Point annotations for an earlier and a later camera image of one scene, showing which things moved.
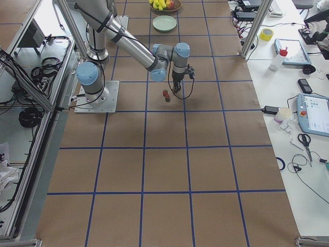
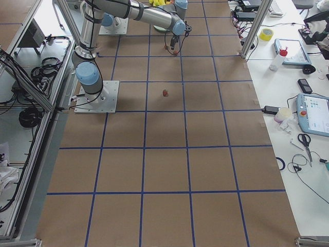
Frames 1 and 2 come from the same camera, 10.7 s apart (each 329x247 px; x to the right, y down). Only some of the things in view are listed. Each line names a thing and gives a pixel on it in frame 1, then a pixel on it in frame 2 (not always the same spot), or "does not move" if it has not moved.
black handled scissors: [306, 139] does not move
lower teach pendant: [312, 111] does not move
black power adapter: [271, 110] does not move
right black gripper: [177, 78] → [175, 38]
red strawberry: [167, 98] → [165, 92]
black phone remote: [305, 86] does not move
